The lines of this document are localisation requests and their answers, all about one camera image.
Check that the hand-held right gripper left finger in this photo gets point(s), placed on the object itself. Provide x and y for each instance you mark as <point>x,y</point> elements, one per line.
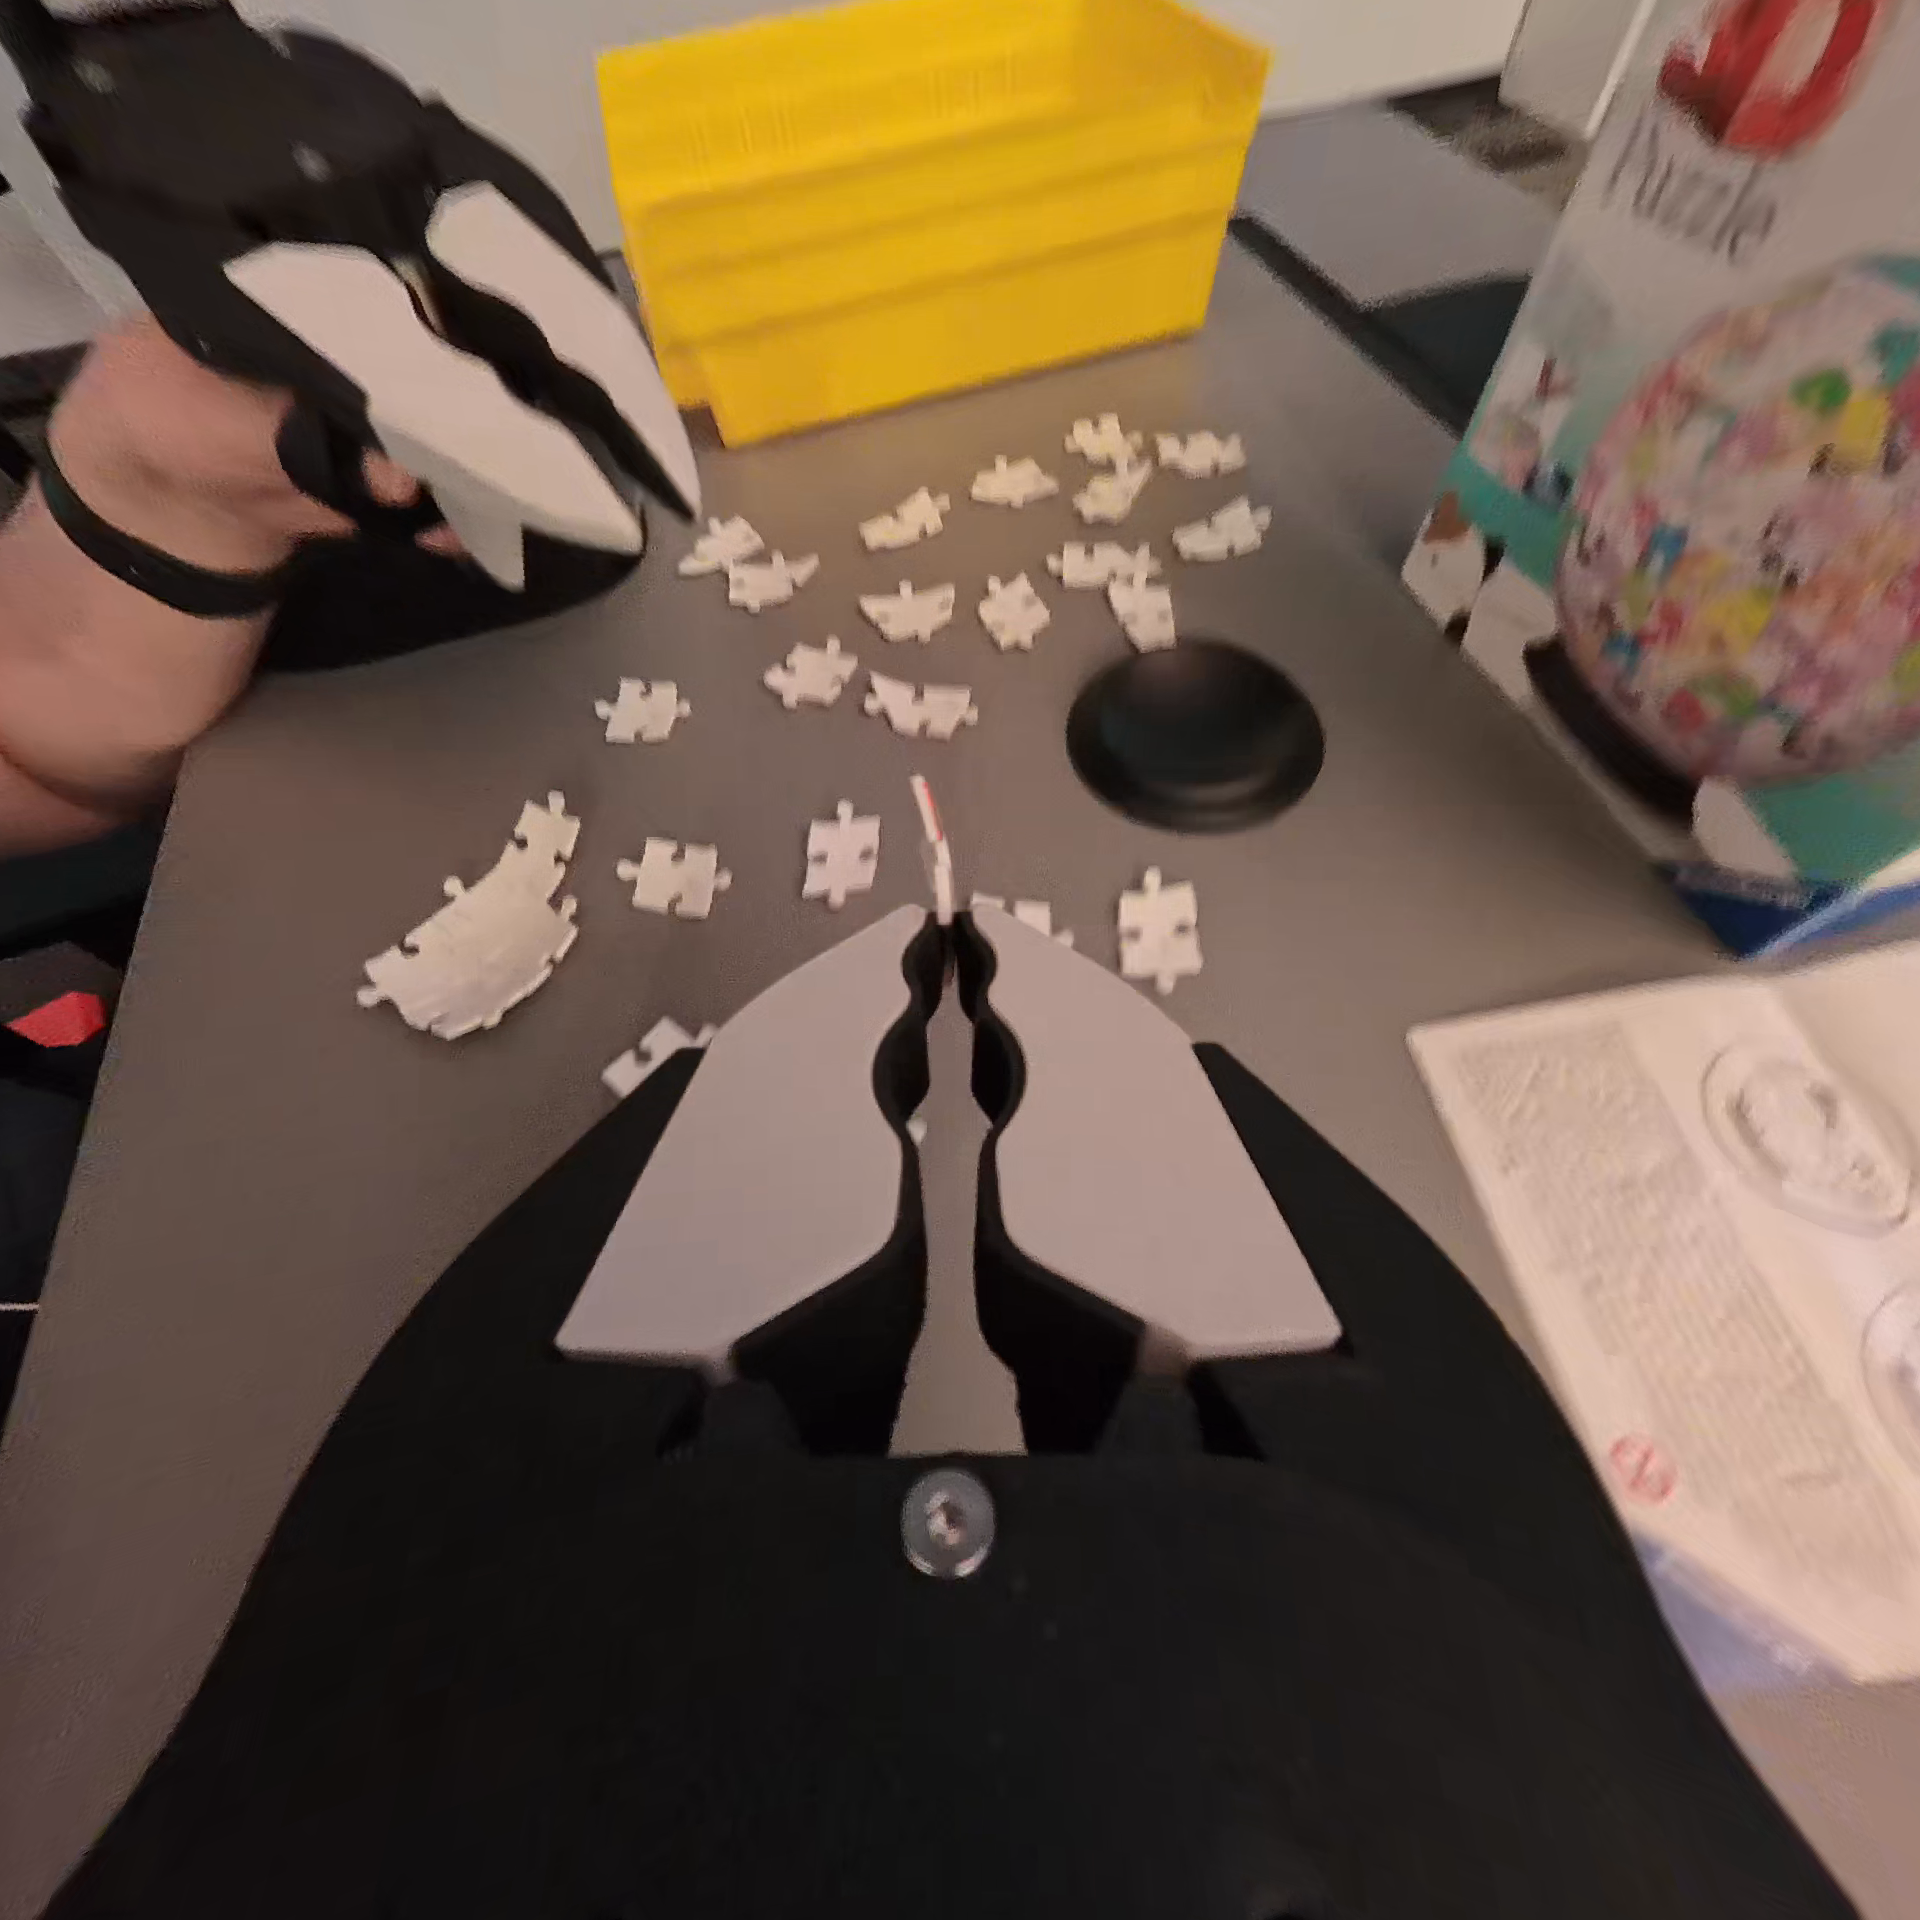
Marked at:
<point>750,1186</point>

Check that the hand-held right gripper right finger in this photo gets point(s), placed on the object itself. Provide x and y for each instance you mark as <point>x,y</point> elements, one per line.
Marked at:
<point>1156,1186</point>

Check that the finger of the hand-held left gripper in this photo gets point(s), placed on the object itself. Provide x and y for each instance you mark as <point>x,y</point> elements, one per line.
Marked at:
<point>451,421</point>
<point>571,316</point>

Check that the joined puzzle piece section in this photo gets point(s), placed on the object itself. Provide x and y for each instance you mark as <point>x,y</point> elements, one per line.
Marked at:
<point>481,946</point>

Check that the single white puzzle piece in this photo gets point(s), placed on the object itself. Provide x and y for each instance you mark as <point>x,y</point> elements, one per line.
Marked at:
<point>933,841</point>

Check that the white puzzle pieces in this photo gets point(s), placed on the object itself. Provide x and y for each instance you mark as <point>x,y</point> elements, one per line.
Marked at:
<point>909,614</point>

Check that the person's left forearm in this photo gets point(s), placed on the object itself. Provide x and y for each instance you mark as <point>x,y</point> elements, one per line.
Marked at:
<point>91,706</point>

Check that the black round ball stand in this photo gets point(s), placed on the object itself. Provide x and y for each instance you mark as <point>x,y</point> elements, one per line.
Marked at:
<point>1195,735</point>

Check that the colourful puzzle ball box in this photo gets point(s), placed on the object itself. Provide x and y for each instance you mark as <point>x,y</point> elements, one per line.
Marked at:
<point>1724,524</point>

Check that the person's left hand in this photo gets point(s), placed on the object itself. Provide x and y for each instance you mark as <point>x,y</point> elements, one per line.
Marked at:
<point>165,452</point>

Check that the yellow plastic bin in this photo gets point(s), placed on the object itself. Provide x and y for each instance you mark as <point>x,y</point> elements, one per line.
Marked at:
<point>931,226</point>

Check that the white instruction leaflet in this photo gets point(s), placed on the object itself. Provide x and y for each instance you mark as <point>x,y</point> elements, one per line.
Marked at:
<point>1652,1277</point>

